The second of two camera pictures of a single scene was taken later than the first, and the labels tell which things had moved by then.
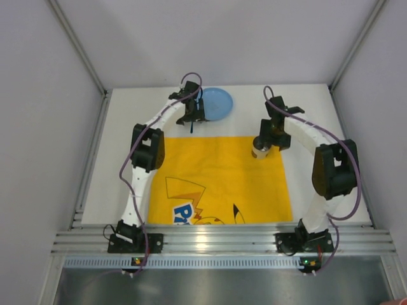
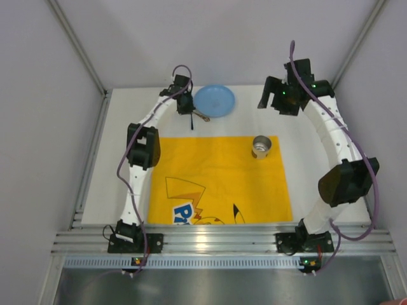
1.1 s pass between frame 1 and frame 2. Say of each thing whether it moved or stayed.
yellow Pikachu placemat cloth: stayed
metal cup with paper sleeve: stayed
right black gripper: moved
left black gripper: moved
